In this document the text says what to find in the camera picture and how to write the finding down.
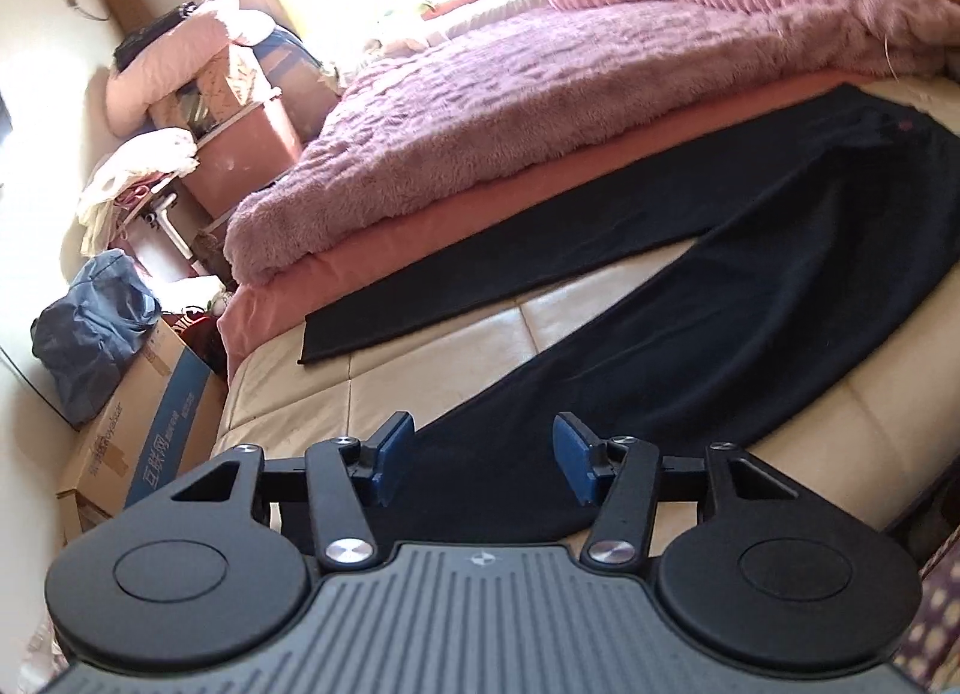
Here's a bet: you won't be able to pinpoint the pink pillow on cabinet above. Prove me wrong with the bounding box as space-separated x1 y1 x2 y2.
104 0 275 137

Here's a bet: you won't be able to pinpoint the black bag on cabinet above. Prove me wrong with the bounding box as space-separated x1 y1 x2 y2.
114 2 197 72

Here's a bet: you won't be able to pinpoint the blue-grey cloth bag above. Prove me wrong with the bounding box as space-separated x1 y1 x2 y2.
31 249 161 428

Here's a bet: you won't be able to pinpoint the fluffy purple-pink blanket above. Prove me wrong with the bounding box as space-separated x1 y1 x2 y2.
224 0 958 284

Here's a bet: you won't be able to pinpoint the black pants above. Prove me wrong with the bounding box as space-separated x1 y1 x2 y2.
302 86 958 545

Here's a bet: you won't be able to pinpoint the salmon pink bed sheet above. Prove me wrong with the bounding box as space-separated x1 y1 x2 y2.
218 70 871 374

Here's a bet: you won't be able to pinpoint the cardboard box with blue print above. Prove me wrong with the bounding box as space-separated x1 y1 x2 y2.
57 322 226 541

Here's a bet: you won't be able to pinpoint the white cloth pile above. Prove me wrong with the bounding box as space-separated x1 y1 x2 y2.
76 127 199 259

